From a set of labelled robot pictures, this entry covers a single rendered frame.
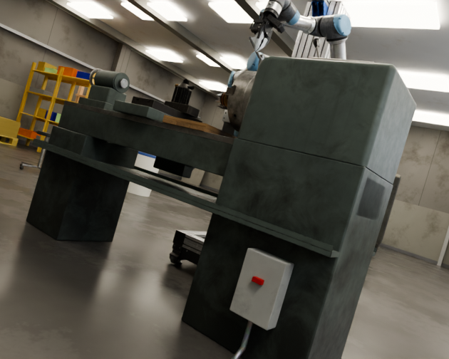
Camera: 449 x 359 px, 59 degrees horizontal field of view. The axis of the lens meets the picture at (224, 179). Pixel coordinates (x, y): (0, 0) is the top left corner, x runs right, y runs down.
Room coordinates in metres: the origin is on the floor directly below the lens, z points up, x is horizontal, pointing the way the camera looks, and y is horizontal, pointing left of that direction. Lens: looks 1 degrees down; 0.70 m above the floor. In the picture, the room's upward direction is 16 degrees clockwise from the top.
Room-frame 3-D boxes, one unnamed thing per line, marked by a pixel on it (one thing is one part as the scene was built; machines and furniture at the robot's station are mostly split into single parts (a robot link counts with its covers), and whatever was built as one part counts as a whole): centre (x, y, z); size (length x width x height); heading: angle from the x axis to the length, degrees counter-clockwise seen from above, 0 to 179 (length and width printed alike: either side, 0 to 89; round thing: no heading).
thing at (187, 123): (2.17, 0.18, 0.89); 0.36 x 0.30 x 0.04; 144
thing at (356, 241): (1.79, -0.37, 0.43); 0.60 x 0.48 x 0.86; 54
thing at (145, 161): (6.19, 1.28, 0.32); 0.53 x 0.53 x 0.64
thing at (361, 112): (1.79, -0.37, 1.06); 0.59 x 0.48 x 0.39; 54
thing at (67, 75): (8.56, 3.85, 0.97); 2.21 x 0.57 x 1.93; 57
